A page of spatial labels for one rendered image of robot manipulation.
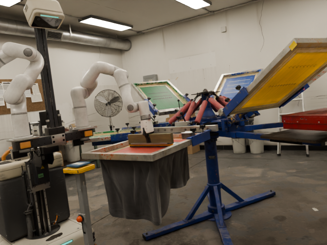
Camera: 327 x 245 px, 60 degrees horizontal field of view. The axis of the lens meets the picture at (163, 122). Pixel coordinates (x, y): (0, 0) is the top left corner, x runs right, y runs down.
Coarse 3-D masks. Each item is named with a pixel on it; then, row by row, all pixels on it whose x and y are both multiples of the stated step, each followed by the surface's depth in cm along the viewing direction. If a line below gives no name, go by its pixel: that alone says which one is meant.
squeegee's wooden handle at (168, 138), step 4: (128, 136) 214; (132, 136) 212; (136, 136) 210; (140, 136) 208; (144, 136) 206; (152, 136) 202; (156, 136) 200; (160, 136) 198; (164, 136) 196; (168, 136) 195; (172, 136) 196; (128, 140) 214; (132, 140) 212; (136, 140) 210; (140, 140) 208; (144, 140) 206; (152, 140) 202; (156, 140) 201; (160, 140) 199; (164, 140) 197; (168, 140) 195; (172, 140) 195
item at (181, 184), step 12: (168, 156) 185; (180, 156) 199; (156, 168) 172; (168, 168) 186; (180, 168) 199; (156, 180) 173; (168, 180) 186; (180, 180) 197; (168, 192) 185; (168, 204) 184
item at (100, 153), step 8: (176, 136) 235; (112, 144) 214; (120, 144) 217; (128, 144) 225; (176, 144) 183; (184, 144) 189; (88, 152) 190; (96, 152) 186; (104, 152) 202; (160, 152) 164; (168, 152) 172; (136, 160) 164; (144, 160) 161; (152, 160) 158
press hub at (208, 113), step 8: (208, 96) 288; (208, 104) 289; (208, 112) 287; (208, 120) 284; (216, 120) 288; (216, 136) 288; (208, 144) 291; (216, 144) 294; (208, 152) 292; (216, 152) 293; (208, 160) 293; (216, 160) 293; (208, 168) 294; (216, 168) 293; (208, 176) 296; (216, 176) 293; (208, 184) 296; (216, 184) 293; (208, 208) 299; (216, 208) 293; (224, 208) 296; (224, 216) 294
